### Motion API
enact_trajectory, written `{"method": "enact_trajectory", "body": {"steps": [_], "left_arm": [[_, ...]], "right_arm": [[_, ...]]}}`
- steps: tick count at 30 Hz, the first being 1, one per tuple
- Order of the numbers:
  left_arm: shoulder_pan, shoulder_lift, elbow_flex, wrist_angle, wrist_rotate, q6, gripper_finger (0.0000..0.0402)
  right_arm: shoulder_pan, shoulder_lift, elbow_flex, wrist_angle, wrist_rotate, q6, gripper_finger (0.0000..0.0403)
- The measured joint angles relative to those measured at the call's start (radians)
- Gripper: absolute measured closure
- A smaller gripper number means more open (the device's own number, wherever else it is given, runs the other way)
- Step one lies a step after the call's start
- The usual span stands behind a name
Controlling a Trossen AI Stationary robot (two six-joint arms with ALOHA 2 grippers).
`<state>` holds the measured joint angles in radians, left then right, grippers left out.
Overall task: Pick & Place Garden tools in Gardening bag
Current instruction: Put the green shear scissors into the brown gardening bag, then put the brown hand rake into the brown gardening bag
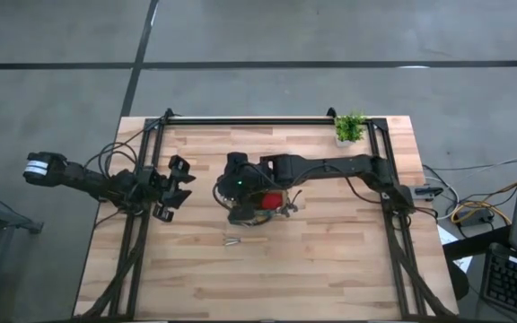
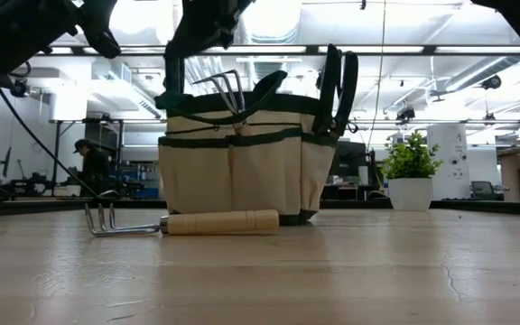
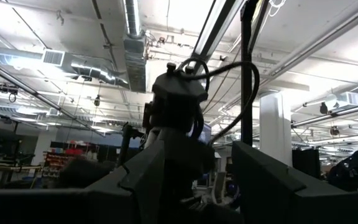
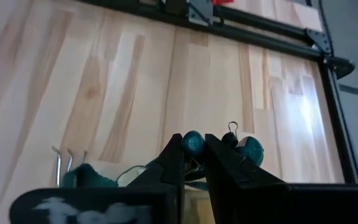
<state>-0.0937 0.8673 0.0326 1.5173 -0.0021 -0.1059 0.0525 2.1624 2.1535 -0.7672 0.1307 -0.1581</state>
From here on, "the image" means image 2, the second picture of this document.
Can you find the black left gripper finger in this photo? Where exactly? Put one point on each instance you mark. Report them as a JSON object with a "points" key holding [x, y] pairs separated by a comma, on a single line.
{"points": [[197, 43]]}

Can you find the beige green-trimmed gardening bag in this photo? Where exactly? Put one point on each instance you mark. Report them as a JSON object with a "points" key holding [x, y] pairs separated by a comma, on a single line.
{"points": [[264, 180]]}

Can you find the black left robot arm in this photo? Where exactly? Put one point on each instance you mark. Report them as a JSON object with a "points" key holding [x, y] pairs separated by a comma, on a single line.
{"points": [[16, 31]]}

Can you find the person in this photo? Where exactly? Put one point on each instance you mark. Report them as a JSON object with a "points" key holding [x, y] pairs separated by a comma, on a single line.
{"points": [[93, 167]]}

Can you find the black background monitor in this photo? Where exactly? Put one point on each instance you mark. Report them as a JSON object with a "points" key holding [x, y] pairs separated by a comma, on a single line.
{"points": [[352, 158]]}

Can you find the green plant in white pot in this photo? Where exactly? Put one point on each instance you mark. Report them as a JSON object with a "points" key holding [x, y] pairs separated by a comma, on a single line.
{"points": [[410, 194]]}

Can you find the white round pillar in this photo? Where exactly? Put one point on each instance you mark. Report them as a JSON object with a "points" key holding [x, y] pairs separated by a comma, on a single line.
{"points": [[454, 153]]}

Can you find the dark background office chair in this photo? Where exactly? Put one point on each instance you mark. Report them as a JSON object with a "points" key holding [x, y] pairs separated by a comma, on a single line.
{"points": [[483, 188]]}

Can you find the black ceiling camera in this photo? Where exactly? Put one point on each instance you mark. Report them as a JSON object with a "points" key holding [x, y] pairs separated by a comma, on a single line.
{"points": [[405, 115], [18, 88], [492, 82]]}

